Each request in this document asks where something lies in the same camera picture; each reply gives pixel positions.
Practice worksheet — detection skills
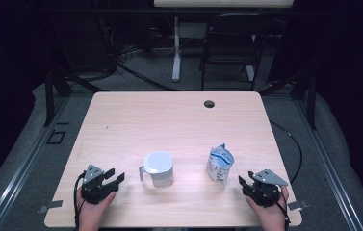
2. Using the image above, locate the thick black floor cable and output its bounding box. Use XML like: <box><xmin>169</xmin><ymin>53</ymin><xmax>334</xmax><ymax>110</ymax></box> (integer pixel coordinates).
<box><xmin>116</xmin><ymin>62</ymin><xmax>179</xmax><ymax>92</ymax></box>

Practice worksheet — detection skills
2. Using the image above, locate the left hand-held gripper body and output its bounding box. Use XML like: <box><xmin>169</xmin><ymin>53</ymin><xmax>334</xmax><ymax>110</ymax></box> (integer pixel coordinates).
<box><xmin>80</xmin><ymin>164</ymin><xmax>117</xmax><ymax>205</ymax></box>

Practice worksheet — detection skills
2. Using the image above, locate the person's right hand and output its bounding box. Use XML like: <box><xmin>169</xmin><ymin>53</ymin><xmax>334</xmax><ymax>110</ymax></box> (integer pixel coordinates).
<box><xmin>245</xmin><ymin>185</ymin><xmax>290</xmax><ymax>231</ymax></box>

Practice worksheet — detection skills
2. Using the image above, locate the black metal frame stand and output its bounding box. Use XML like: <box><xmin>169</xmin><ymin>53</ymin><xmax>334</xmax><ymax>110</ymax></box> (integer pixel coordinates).
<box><xmin>42</xmin><ymin>67</ymin><xmax>107</xmax><ymax>127</ymax></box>
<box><xmin>259</xmin><ymin>67</ymin><xmax>318</xmax><ymax>131</ymax></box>

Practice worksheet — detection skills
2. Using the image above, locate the aluminium floor rail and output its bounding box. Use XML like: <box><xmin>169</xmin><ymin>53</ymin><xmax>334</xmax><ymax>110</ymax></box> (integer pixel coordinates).
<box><xmin>0</xmin><ymin>95</ymin><xmax>70</xmax><ymax>231</ymax></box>
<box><xmin>294</xmin><ymin>98</ymin><xmax>363</xmax><ymax>231</ymax></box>

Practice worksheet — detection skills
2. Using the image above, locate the white desk with white legs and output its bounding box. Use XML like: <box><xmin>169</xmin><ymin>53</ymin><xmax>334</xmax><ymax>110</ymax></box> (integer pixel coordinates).
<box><xmin>153</xmin><ymin>0</ymin><xmax>295</xmax><ymax>83</ymax></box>

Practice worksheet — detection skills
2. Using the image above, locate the left hand-held gripper black cable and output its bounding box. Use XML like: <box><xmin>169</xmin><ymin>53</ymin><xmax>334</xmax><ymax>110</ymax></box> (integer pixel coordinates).
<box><xmin>73</xmin><ymin>171</ymin><xmax>87</xmax><ymax>231</ymax></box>

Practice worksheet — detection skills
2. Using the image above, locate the hand-held gripper black cable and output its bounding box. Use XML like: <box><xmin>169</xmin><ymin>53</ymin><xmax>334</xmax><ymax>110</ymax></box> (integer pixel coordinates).
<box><xmin>273</xmin><ymin>189</ymin><xmax>292</xmax><ymax>231</ymax></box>
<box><xmin>73</xmin><ymin>171</ymin><xmax>87</xmax><ymax>231</ymax></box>

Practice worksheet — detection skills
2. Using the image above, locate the tangle of dark cables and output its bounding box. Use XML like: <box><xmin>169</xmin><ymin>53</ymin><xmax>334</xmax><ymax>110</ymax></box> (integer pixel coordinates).
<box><xmin>103</xmin><ymin>15</ymin><xmax>146</xmax><ymax>73</ymax></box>

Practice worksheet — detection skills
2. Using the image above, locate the right hand-held gripper black cable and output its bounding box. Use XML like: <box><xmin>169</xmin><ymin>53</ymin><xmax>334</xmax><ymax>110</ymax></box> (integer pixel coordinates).
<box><xmin>273</xmin><ymin>189</ymin><xmax>292</xmax><ymax>231</ymax></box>

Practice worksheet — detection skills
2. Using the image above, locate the person's left hand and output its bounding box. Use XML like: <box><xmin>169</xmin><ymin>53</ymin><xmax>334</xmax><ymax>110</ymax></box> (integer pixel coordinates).
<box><xmin>76</xmin><ymin>187</ymin><xmax>117</xmax><ymax>231</ymax></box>

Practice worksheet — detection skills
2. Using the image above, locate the black folding chair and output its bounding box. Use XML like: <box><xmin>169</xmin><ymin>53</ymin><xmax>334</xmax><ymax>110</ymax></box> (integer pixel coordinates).
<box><xmin>199</xmin><ymin>13</ymin><xmax>275</xmax><ymax>92</ymax></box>

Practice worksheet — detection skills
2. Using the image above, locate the grey tape strip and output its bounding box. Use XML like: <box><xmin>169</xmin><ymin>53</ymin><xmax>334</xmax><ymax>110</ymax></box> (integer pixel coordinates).
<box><xmin>286</xmin><ymin>199</ymin><xmax>310</xmax><ymax>212</ymax></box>
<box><xmin>38</xmin><ymin>199</ymin><xmax>65</xmax><ymax>215</ymax></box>

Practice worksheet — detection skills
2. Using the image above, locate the thin black floor cable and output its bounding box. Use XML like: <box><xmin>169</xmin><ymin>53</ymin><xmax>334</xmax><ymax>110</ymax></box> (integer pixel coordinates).
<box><xmin>269</xmin><ymin>119</ymin><xmax>304</xmax><ymax>186</ymax></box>

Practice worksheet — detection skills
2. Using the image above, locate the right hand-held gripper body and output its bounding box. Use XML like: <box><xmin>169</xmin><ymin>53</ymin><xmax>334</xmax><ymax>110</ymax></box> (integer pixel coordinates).
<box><xmin>242</xmin><ymin>168</ymin><xmax>290</xmax><ymax>208</ymax></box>

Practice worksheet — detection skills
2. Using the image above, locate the clear pitcher with white lid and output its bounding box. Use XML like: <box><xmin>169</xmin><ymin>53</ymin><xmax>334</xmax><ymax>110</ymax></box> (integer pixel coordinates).
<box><xmin>138</xmin><ymin>150</ymin><xmax>175</xmax><ymax>189</ymax></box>

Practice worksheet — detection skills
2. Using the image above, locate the black tape square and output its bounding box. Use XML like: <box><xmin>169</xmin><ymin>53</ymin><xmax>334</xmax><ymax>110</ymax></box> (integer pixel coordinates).
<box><xmin>45</xmin><ymin>129</ymin><xmax>67</xmax><ymax>145</ymax></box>

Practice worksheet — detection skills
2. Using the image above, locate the blue and white refill pouch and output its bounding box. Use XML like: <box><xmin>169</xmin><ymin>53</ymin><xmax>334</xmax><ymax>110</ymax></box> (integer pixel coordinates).
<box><xmin>206</xmin><ymin>142</ymin><xmax>236</xmax><ymax>188</ymax></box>

